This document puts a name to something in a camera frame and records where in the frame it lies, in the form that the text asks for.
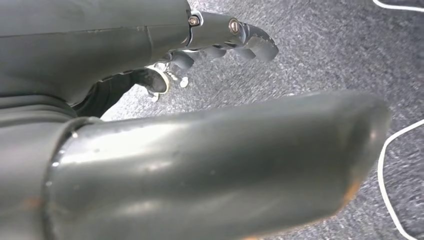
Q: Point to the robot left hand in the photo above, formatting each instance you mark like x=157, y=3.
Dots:
x=82, y=49

